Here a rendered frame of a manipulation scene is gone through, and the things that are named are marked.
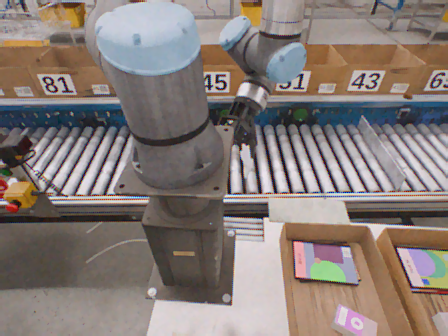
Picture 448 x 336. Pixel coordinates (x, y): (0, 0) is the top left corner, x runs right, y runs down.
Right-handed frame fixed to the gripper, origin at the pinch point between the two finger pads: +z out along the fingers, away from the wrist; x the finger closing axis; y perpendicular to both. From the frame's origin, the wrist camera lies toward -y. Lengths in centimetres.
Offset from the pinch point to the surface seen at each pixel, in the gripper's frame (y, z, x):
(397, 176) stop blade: -66, -31, 37
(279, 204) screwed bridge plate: -38.7, 0.0, 4.2
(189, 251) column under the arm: 6.2, 22.5, 4.4
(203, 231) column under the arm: 11.6, 15.7, 9.3
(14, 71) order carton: 19, -9, -123
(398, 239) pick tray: -46, -4, 45
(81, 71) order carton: 3, -22, -98
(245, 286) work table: -19.2, 28.9, 11.7
